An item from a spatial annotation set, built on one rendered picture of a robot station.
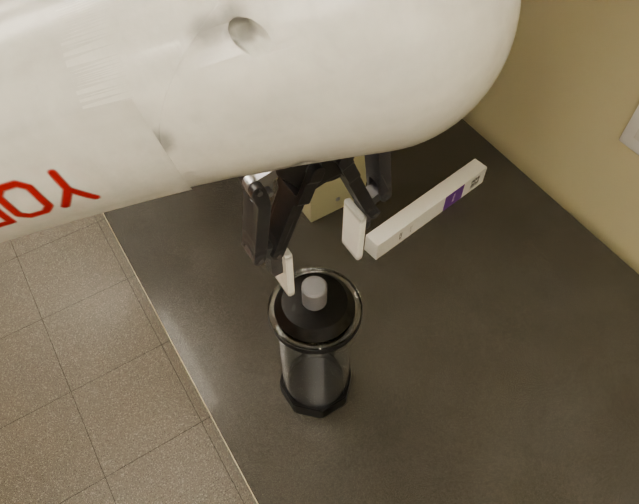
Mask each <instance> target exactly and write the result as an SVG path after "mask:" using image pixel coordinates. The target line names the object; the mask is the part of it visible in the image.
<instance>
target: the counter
mask: <svg viewBox="0 0 639 504"><path fill-rule="evenodd" d="M473 159H477V160H478V161H479V162H481V163H482V164H483V165H485V166H486V167H487V170H486V173H485V176H484V179H483V182H482V183H481V184H479V185H478V186H477V187H475V188H474V189H473V190H471V191H470V192H468V193H467V194H466V195H464V196H463V197H462V198H460V199H459V200H458V201H456V202H455V203H453V204H452V205H451V206H449V207H448V208H447V209H445V210H444V211H442V212H441V213H440V214H438V215H437V216H436V217H434V218H433V219H432V220H430V221H429V222H427V223H426V224H425V225H423V226H422V227H421V228H419V229H418V230H416V231H415V232H414V233H412V234H411V235H410V236H408V237H407V238H405V239H404V240H403V241H401V242H400V243H399V244H397V245H396V246H395V247H393V248H392V249H390V250H389V251H388V252H386V253H385V254H384V255H382V256H381V257H379V258H378V259H377V260H375V259H374V258H373V257H372V256H371V255H370V254H369V253H368V252H366V251H365V250H364V246H365V237H366V235H367V234H368V233H369V232H371V231H372V230H374V229H375V228H377V227H378V226H379V225H381V224H382V223H384V222H385V221H387V220H388V219H389V218H391V217H392V216H394V215H395V214H397V213H398V212H399V211H401V210H402V209H404V208H405V207H406V206H408V205H409V204H411V203H412V202H414V201H415V200H416V199H418V198H419V197H421V196H422V195H424V194H425V193H426V192H428V191H429V190H431V189H432V188H434V187H435V186H436V185H438V184H439V183H441V182H442V181H444V180H445V179H446V178H448V177H449V176H451V175H452V174H453V173H455V172H456V171H458V170H459V169H461V168H462V167H463V166H465V165H466V164H468V163H469V162H471V161H472V160H473ZM391 187H392V195H391V197H390V199H389V200H387V201H385V202H382V201H381V200H380V201H378V202H377V203H376V204H375V205H376V206H377V208H378V209H379V210H380V214H379V216H378V217H376V218H375V219H371V222H370V226H369V228H368V229H366V230H365V237H364V246H363V255H362V258H361V259H360V260H356V259H355V258H354V257H353V255H352V254H351V253H350V252H349V250H348V249H347V248H346V247H345V245H344V244H343V243H342V228H343V211H344V207H342V208H340V209H338V210H336V211H334V212H332V213H330V214H328V215H326V216H324V217H322V218H320V219H318V220H316V221H313V222H310V221H309V219H308V218H307V217H306V216H305V214H304V213H303V212H301V214H300V217H299V219H298V222H297V224H296V227H295V229H294V231H293V234H292V236H291V239H290V241H289V244H288V246H287V248H288V249H289V251H290V252H291V253H292V257H293V272H294V271H296V270H299V269H303V268H309V267H322V268H327V269H331V270H334V271H337V272H339V273H341V274H342V275H344V276H345V277H347V278H348V279H349V280H350V281H351V282H352V283H353V284H354V285H355V287H356V288H357V290H358V292H359V294H360V296H361V299H362V306H363V313H362V320H361V324H360V327H359V329H358V331H357V333H356V334H355V336H354V337H353V339H352V349H351V359H350V369H351V372H352V373H351V381H350V386H349V391H348V395H347V400H346V403H345V405H344V406H342V407H340V408H339V409H337V410H335V411H334V412H332V413H331V414H329V415H327V416H326V417H324V418H316V417H312V416H307V415H303V414H298V413H295V412H294V411H293V410H292V408H291V406H290V405H289V403H288V401H287V400H286V398H285V397H284V395H283V393H282V392H281V388H280V378H281V375H282V366H281V358H280V350H279V342H278V338H277V337H276V336H275V334H274V333H273V331H272V329H271V327H270V324H269V320H268V313H267V306H268V300H269V297H270V294H271V292H272V290H273V288H274V287H275V286H276V284H277V283H278V281H277V279H276V278H275V277H274V276H273V275H272V274H271V272H270V271H269V269H268V268H267V266H266V265H265V262H264V263H263V264H261V265H258V266H257V265H255V264H254V263H253V261H252V260H251V258H250V257H249V255H248V254H247V252H246V251H245V249H244V248H243V246H242V223H243V196H244V189H243V187H242V185H241V183H240V181H239V179H238V177H235V178H231V179H226V180H221V181H217V182H212V183H207V184H202V185H198V186H194V187H191V188H192V190H188V191H184V192H180V193H176V194H172V195H168V196H165V197H161V198H157V199H153V200H149V201H145V202H141V203H138V204H134V205H130V206H126V207H123V208H119V209H115V210H112V211H108V212H104V213H103V215H104V217H105V219H106V221H107V223H108V225H109V226H110V228H111V230H112V232H113V234H114V236H115V238H116V240H117V242H118V243H119V245H120V247H121V249H122V251H123V253H124V255H125V257H126V258H127V260H128V262H129V264H130V266H131V268H132V270H133V272H134V273H135V275H136V277H137V279H138V281H139V283H140V285H141V287H142V289H143V290H144V292H145V294H146V296H147V298H148V300H149V302H150V304H151V305H152V307H153V309H154V311H155V313H156V315H157V317H158V319H159V320H160V322H161V324H162V326H163V328H164V330H165V332H166V334H167V336H168V337H169V339H170V341H171V343H172V345H173V347H174V349H175V351H176V352H177V354H178V356H179V358H180V360H181V362H182V364H183V366H184V367H185V369H186V371H187V373H188V375H189V377H190V379H191V381H192V383H193V384H194V386H195V388H196V390H197V392H198V394H199V396H200V398H201V399H202V401H203V403H204V405H205V407H206V409H207V411H208V413H209V414H210V416H211V418H212V420H213V422H214V424H215V426H216V428H217V430H218V431H219V433H220V435H221V437H222V439H223V441H224V443H225V445H226V446H227V448H228V450H229V452H230V454H231V456H232V458H233V460H234V461H235V463H236V465H237V467H238V469H239V471H240V473H241V475H242V477H243V478H244V480H245V482H246V484H247V486H248V488H249V490H250V492H251V493H252V495H253V497H254V499H255V501H256V503H257V504H639V274H638V273H637V272H635V271H634V270H633V269H632V268H631V267H630V266H629V265H627V264H626V263H625V262H624V261H623V260H622V259H621V258H620V257H618V256H617V255H616V254H615V253H614V252H613V251H612V250H610V249H609V248H608V247H607V246H606V245H605V244H604V243H603V242H601V241H600V240H599V239H598V238H597V237H596V236H595V235H593V234H592V233H591V232H590V231H589V230H588V229H587V228H586V227H584V226H583V225H582V224H581V223H580V222H579V221H578V220H576V219H575V218H574V217H573V216H572V215H571V214H570V213H569V212H567V211H566V210H565V209H564V208H563V207H562V206H561V205H559V204H558V203H557V202H556V201H555V200H554V199H553V198H552V197H550V196H549V195H548V194H547V193H546V192H545V191H544V190H542V189H541V188H540V187H539V186H538V185H537V184H536V183H535V182H533V181H532V180H531V179H530V178H529V177H528V176H527V175H525V174H524V173H523V172H522V171H521V170H520V169H519V168H518V167H516V166H515V165H514V164H513V163H512V162H511V161H510V160H509V159H507V158H506V157H505V156H504V155H503V154H502V153H501V152H499V151H498V150H497V149H496V148H495V147H494V146H493V145H492V144H490V143H489V142H488V141H487V140H486V139H485V138H484V137H482V136H481V135H480V134H479V133H478V132H477V131H476V130H475V129H473V128H472V127H471V126H470V125H469V124H468V123H467V122H465V121H464V120H463V119H461V120H460V121H459V122H458V123H456V124H455V125H453V126H452V127H451V128H449V129H448V130H446V131H444V132H443V133H441V134H439V135H437V136H436V137H434V138H432V139H430V140H427V141H425V142H423V143H420V144H418V145H415V146H412V147H408V148H405V149H401V150H395V151H391Z"/></svg>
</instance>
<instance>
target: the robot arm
mask: <svg viewBox="0 0 639 504"><path fill-rule="evenodd" d="M520 8H521V0H0V243H2V242H5V241H9V240H12V239H15V238H18V237H22V236H25V235H28V234H32V233H35V232H38V231H41V230H45V229H48V228H52V227H55V226H58V225H62V224H65V223H69V222H72V221H76V220H79V219H83V218H86V217H90V216H94V215H97V214H101V213H104V212H108V211H112V210H115V209H119V208H123V207H126V206H130V205H134V204H138V203H141V202H145V201H149V200H153V199H157V198H161V197H165V196H168V195H172V194H176V193H180V192H184V191H188V190H192V188H191V187H194V186H198V185H202V184H207V183H212V182H217V181H221V180H226V179H231V178H235V177H238V179H239V181H240V183H241V185H242V187H243V189H244V196H243V223H242V246H243V248H244V249H245V251H246V252H247V254H248V255H249V257H250V258H251V260H252V261H253V263H254V264H255V265H257V266H258V265H261V264H263V263H264V262H265V265H266V266H267V268H268V269H269V271H270V272H271V274H272V275H273V276H274V277H275V278H276V279H277V281H278V282H279V283H280V285H281V286H282V288H283V289H284V291H285V292H286V294H287V295H288V296H292V295H294V293H295V288H294V272H293V257H292V253H291V252H290V251H289V249H288V248H287V246H288V244H289V241H290V239H291V236H292V234H293V231H294V229H295V227H296V224H297V222H298V219H299V217H300V214H301V212H302V209H303V207H304V205H307V204H309V203H310V201H311V199H312V197H313V194H314V192H315V189H317V188H318V187H320V186H321V185H323V184H324V183H326V182H330V181H333V180H336V179H338V178H341V180H342V182H343V183H344V185H345V187H346V188H347V190H348V192H349V193H350V195H351V197H352V198H353V199H354V201H353V200H352V199H351V198H347V199H345V200H344V211H343V228H342V243H343V244H344V245H345V247H346V248H347V249H348V250H349V252H350V253H351V254H352V255H353V257H354V258H355V259H356V260H360V259H361V258H362V255H363V246H364V237H365V230H366V229H368V228H369V226H370V222H371V219H375V218H376V217H378V216H379V214H380V210H379V209H378V208H377V206H376V205H375V204H376V203H377V202H378V201H380V200H381V201H382V202H385V201H387V200H389V199H390V197H391V195H392V187H391V151H395V150H401V149H405V148H408V147H412V146H415V145H418V144H420V143H423V142H425V141H427V140H430V139H432V138H434V137H436V136H437V135H439V134H441V133H443V132H444V131H446V130H448V129H449V128H451V127H452V126H453V125H455V124H456V123H458V122H459V121H460V120H461V119H462V118H464V117H465V116H466V115H467V114H468V113H469V112H470V111H471V110H472V109H473V108H474V107H475V106H476V105H477V104H478V103H479V102H480V101H481V100H482V98H483V97H484V96H485V95H486V93H487V92H488V91H489V89H490V88H491V87H492V85H493V84H494V82H495V80H496V79H497V77H498V76H499V74H500V72H501V70H502V68H503V66H504V64H505V62H506V60H507V58H508V55H509V53H510V50H511V48H512V45H513V41H514V38H515V35H516V31H517V27H518V21H519V16H520ZM357 156H365V168H366V179H367V187H366V186H365V185H364V183H363V181H362V179H361V177H360V176H361V175H360V173H359V171H358V169H357V167H356V165H355V163H354V160H353V159H354V157H357ZM276 178H278V179H277V183H278V190H277V193H276V196H275V199H274V201H273V204H272V207H271V201H270V198H269V197H272V196H273V195H274V192H273V190H272V188H273V182H274V180H275V179H276Z"/></svg>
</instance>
